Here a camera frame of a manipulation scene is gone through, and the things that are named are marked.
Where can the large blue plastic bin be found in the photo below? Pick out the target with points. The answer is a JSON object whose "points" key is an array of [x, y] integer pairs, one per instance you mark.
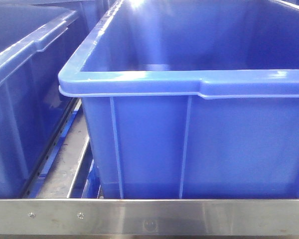
{"points": [[192, 99]]}

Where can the blue plastic bin at left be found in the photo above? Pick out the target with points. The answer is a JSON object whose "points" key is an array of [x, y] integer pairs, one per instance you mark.
{"points": [[35, 43]]}

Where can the steel roller track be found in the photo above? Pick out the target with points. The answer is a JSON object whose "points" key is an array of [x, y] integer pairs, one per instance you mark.
{"points": [[59, 171]]}

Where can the steel shelf front rail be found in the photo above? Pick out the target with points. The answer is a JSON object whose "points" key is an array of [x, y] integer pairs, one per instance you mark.
{"points": [[149, 217]]}

